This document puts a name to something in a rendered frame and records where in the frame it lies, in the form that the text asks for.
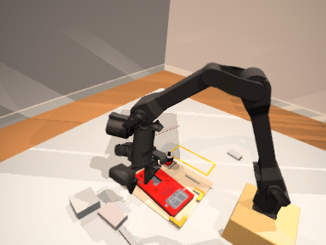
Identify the grey wheel with black tyre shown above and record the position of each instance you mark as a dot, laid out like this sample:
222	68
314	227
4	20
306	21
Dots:
169	158

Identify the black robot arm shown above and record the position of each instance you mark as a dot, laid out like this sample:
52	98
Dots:
254	89

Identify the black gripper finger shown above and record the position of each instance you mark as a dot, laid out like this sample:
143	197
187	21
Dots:
149	173
131	186

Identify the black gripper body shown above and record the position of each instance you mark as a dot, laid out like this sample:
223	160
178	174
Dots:
142	157

